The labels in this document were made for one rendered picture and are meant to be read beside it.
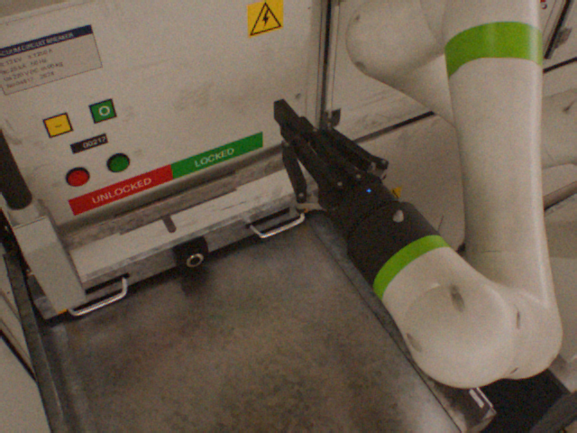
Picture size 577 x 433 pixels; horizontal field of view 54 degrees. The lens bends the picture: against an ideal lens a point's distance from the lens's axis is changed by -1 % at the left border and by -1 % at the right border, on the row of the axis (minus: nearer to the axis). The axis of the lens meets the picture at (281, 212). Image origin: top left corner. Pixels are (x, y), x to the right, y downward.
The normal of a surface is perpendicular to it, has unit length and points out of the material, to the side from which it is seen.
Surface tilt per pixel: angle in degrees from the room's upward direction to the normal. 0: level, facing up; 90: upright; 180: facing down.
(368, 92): 90
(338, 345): 0
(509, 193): 32
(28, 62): 90
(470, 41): 55
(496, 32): 36
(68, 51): 90
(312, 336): 0
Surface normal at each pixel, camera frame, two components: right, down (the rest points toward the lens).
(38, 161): 0.48, 0.66
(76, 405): 0.00, -0.65
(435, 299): -0.55, -0.50
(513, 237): -0.21, -0.24
